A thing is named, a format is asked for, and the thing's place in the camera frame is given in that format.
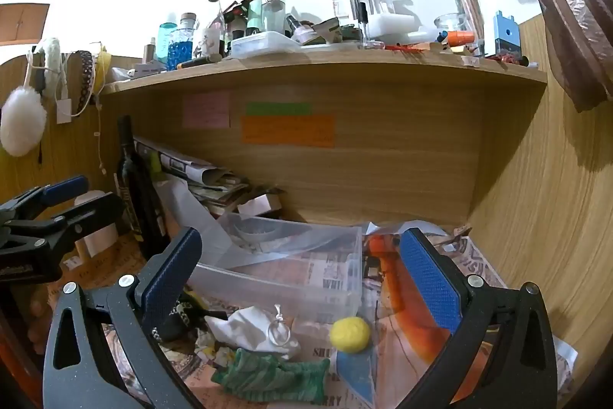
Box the green sticky note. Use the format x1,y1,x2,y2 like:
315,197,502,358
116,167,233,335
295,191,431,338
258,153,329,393
246,102,312,116

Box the wooden shelf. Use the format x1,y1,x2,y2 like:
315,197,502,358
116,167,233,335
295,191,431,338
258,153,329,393
103,45,548,96

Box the blue plastic box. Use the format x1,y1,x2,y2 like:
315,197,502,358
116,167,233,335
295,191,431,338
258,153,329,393
493,10,520,55

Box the black capped nail polish bottle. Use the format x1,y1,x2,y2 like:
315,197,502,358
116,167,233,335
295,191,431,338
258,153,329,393
357,2,372,48

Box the green pump bottle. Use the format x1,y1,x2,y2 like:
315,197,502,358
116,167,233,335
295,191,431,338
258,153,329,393
246,0,271,37

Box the pink sticky note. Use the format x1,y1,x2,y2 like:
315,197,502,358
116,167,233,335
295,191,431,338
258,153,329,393
183,92,231,129

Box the orange glossy item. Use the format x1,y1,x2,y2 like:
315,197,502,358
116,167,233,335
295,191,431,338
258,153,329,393
371,234,453,364

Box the black patterned headband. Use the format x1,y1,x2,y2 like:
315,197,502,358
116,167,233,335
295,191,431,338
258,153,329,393
74,51,94,113

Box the green knitted sock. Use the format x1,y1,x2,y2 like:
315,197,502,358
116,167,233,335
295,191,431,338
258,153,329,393
211,349,331,404

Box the white paper roll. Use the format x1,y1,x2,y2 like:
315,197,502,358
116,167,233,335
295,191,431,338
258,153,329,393
74,193,118,256

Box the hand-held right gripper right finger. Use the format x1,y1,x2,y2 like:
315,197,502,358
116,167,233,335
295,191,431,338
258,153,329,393
397,227,559,409

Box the newspaper print paper sheet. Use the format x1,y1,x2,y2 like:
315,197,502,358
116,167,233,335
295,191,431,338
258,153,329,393
62,227,578,409

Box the black marker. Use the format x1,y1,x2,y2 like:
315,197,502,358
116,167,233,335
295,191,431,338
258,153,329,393
176,54,223,69

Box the teal liquid bottle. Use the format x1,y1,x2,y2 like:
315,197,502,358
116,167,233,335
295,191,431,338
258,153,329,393
159,13,179,65

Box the dark wine bottle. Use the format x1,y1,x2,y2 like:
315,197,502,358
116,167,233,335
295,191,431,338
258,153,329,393
115,116,166,249

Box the clear jar silver lid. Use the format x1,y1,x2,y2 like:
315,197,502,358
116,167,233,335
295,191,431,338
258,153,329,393
262,0,287,33

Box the stack of newspapers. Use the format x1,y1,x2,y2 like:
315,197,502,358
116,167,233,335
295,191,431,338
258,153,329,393
134,136,250,218

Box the small white cardboard box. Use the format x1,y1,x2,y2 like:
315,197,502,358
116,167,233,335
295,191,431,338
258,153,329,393
238,193,283,220

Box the round glass jar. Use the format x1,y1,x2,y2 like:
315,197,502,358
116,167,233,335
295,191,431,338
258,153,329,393
435,13,472,40

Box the brown curtain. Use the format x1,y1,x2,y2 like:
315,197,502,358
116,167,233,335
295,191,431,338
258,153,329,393
447,0,613,113

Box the wooden wall cabinet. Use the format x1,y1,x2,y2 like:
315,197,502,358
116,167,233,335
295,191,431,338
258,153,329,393
0,3,50,46

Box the orange sticky note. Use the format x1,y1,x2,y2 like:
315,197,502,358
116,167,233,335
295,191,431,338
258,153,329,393
241,115,335,148

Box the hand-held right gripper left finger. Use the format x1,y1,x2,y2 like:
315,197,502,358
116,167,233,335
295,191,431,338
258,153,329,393
42,227,204,409

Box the white fluffy pompom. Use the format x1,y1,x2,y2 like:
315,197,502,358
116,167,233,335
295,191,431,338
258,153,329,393
0,85,48,157

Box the small pink jar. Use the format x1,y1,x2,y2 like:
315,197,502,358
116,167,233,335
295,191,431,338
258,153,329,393
292,23,317,46

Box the white foam block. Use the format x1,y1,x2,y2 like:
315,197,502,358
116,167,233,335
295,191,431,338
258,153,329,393
366,12,416,42

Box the yellow foam ball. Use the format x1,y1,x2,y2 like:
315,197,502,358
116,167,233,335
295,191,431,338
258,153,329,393
328,317,372,352

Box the yellow headband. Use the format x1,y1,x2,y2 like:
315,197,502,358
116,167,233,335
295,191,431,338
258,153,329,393
93,47,112,96

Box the clear lidded plastic box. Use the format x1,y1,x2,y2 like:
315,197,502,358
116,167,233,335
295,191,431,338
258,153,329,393
231,30,302,59

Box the black patterned scrunchie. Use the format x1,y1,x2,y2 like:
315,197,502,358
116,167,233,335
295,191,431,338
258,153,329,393
158,299,228,340

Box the blue bead bottle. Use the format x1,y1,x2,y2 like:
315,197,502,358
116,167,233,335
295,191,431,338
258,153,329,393
167,13,198,71

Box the white cloth sock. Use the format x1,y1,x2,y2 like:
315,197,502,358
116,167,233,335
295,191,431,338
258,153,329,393
205,304,302,359

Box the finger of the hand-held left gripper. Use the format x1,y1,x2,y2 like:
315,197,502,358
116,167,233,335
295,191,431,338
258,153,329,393
0,175,90,223
0,192,125,255

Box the clear cylinder canister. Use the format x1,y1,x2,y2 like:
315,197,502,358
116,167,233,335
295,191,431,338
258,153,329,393
453,0,485,36

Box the clear plastic bin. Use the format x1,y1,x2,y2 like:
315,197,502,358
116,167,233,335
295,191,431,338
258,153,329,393
187,212,363,319

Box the white fluffy headband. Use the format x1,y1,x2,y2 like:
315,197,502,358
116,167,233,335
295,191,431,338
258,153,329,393
41,38,65,98

